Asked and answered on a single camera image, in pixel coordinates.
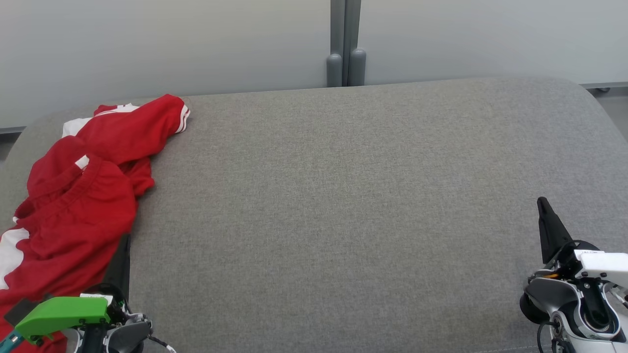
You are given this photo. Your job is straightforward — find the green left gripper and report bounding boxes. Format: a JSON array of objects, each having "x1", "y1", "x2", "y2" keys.
[{"x1": 15, "y1": 234, "x2": 131, "y2": 345}]

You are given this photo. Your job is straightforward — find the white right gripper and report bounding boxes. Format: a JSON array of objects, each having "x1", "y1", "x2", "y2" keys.
[{"x1": 537, "y1": 197, "x2": 628, "y2": 290}]

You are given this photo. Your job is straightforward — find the red shorts with white stripes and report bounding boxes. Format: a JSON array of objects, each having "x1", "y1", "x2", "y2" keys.
[{"x1": 0, "y1": 154, "x2": 138, "y2": 353}]

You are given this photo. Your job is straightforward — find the red shirt with white collar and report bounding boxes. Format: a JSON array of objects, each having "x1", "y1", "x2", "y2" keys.
[{"x1": 27, "y1": 94, "x2": 191, "y2": 197}]

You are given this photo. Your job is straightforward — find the grey rounded partition foot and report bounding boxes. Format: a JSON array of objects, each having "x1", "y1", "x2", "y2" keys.
[
  {"x1": 349, "y1": 48, "x2": 366, "y2": 86},
  {"x1": 327, "y1": 53, "x2": 343, "y2": 88}
]

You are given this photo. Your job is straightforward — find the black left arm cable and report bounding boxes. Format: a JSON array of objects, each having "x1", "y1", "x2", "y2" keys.
[{"x1": 146, "y1": 335, "x2": 176, "y2": 353}]

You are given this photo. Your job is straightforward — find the teal left camera connector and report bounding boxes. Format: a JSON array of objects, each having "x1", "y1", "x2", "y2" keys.
[{"x1": 0, "y1": 331, "x2": 23, "y2": 353}]

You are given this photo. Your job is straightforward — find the grey vertical partition post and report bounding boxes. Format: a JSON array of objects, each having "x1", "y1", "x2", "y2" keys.
[{"x1": 330, "y1": 0, "x2": 362, "y2": 87}]

